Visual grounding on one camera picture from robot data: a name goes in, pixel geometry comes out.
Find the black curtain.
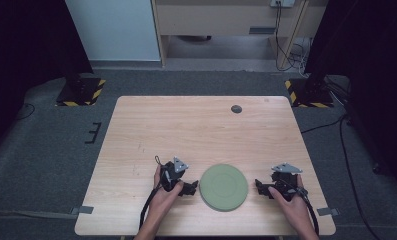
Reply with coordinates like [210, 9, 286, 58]
[0, 0, 94, 158]
[304, 0, 397, 198]

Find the person's left hand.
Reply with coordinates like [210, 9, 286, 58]
[150, 165, 185, 215]

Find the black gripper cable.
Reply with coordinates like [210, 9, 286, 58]
[138, 184, 163, 231]
[297, 188, 321, 237]

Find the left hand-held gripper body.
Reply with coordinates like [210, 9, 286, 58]
[159, 156, 190, 193]

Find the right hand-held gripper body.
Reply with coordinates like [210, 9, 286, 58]
[269, 162, 309, 202]

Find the black floor cable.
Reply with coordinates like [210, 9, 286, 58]
[300, 113, 384, 240]
[16, 102, 36, 122]

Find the grey tape piece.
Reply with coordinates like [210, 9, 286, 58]
[316, 206, 341, 217]
[70, 205, 95, 216]

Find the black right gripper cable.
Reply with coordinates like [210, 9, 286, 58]
[297, 188, 321, 237]

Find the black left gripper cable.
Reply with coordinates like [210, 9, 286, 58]
[138, 184, 163, 231]

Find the black power cable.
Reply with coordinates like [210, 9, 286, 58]
[274, 1, 299, 72]

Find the person's right hand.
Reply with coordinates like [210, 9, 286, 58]
[267, 174, 313, 229]

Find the green round plate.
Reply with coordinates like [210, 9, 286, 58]
[199, 163, 249, 213]

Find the black stand base striped edge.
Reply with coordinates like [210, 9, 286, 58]
[284, 78, 335, 109]
[55, 77, 107, 107]

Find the grey power strip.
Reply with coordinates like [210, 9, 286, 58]
[269, 0, 296, 9]

